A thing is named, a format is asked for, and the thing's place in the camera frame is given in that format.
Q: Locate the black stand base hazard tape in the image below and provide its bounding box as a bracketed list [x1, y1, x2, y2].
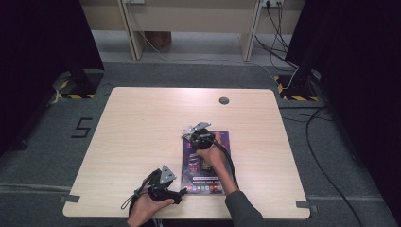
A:
[273, 69, 323, 103]
[51, 69, 105, 100]

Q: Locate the thin black floor cable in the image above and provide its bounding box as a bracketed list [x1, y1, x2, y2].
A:
[278, 106, 334, 123]

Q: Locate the white wall power outlet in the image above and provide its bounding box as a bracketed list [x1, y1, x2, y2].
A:
[262, 0, 285, 9]

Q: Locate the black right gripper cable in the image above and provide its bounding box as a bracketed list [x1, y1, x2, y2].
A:
[213, 139, 240, 191]

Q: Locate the brown cardboard box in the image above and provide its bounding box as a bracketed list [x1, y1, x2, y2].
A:
[147, 31, 172, 50]

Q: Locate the red illustrated magazine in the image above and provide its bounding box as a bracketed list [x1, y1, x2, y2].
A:
[180, 130, 232, 196]

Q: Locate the short white cable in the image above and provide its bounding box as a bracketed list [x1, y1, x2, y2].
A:
[284, 66, 300, 92]

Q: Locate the person's right hand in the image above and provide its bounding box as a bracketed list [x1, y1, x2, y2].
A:
[195, 131, 227, 173]

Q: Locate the person's left hand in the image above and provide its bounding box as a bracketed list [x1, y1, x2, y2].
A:
[127, 175, 175, 227]

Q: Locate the black power cable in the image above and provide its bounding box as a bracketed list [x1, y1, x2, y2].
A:
[253, 35, 299, 70]
[269, 3, 285, 69]
[266, 3, 290, 53]

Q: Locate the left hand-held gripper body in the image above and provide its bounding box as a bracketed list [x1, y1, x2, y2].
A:
[147, 164, 178, 203]

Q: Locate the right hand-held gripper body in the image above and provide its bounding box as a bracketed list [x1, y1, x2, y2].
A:
[181, 121, 216, 151]

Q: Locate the black curtain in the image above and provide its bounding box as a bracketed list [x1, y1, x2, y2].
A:
[285, 0, 401, 218]
[0, 0, 105, 156]

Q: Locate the long white floor cable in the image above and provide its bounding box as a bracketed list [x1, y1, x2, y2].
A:
[138, 30, 280, 83]

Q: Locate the thick black floor cable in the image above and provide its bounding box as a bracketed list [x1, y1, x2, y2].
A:
[305, 106, 365, 227]

